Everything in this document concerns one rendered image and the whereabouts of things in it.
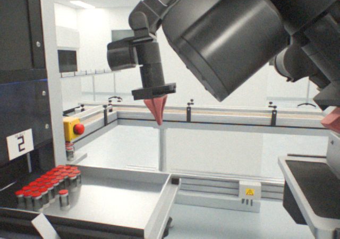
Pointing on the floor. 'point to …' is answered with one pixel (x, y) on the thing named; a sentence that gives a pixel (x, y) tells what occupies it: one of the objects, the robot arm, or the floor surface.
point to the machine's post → (58, 153)
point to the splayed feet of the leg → (167, 228)
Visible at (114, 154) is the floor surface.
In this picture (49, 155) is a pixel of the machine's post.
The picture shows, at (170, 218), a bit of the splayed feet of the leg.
